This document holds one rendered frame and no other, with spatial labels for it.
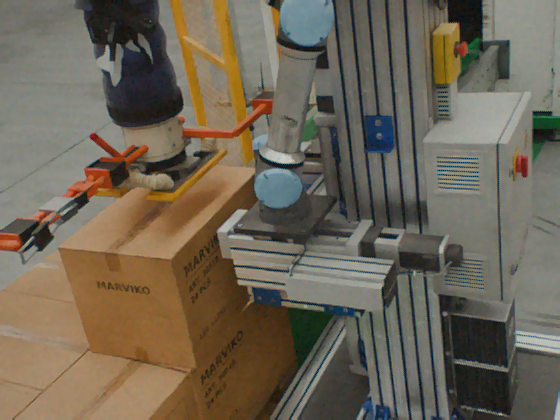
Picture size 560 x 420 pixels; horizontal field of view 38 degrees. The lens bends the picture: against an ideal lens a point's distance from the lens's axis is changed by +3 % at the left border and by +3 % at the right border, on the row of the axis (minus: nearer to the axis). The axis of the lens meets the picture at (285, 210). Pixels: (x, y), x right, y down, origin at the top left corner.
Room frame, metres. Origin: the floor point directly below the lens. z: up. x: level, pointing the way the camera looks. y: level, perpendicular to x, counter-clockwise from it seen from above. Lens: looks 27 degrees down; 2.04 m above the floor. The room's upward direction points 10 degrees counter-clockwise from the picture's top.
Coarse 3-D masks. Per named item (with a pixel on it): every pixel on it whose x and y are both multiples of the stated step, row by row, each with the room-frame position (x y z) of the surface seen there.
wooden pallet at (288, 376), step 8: (296, 360) 2.45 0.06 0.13; (288, 368) 2.40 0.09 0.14; (296, 368) 2.44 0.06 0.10; (288, 376) 2.39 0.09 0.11; (280, 384) 2.34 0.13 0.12; (288, 384) 2.38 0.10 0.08; (272, 392) 2.29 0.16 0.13; (280, 392) 2.34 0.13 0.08; (264, 400) 2.24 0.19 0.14; (272, 400) 2.36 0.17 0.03; (280, 400) 2.34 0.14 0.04; (264, 408) 2.34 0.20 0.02; (272, 408) 2.33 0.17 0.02; (256, 416) 2.18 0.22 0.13; (264, 416) 2.30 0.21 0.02
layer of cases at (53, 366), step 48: (48, 288) 2.60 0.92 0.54; (0, 336) 2.34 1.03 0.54; (48, 336) 2.28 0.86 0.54; (240, 336) 2.19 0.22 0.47; (288, 336) 2.43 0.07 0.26; (0, 384) 2.07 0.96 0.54; (48, 384) 2.02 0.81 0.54; (96, 384) 1.98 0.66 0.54; (144, 384) 1.93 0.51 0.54; (192, 384) 1.96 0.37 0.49; (240, 384) 2.15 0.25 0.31
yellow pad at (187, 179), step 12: (192, 156) 2.36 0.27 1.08; (204, 156) 2.35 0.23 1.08; (216, 156) 2.34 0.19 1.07; (192, 168) 2.26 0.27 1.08; (204, 168) 2.26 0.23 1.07; (180, 180) 2.19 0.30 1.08; (192, 180) 2.19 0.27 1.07; (156, 192) 2.14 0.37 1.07; (168, 192) 2.13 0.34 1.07; (180, 192) 2.13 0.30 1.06
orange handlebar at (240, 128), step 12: (264, 108) 2.39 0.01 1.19; (252, 120) 2.31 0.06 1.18; (192, 132) 2.28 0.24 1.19; (204, 132) 2.26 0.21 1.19; (216, 132) 2.24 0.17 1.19; (228, 132) 2.22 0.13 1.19; (240, 132) 2.24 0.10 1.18; (132, 156) 2.16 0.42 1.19; (84, 180) 2.04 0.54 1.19; (96, 180) 2.02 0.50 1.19; (72, 192) 1.98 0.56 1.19; (96, 192) 1.99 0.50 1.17; (36, 216) 1.86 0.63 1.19; (48, 216) 1.84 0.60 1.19; (12, 240) 1.74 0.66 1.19
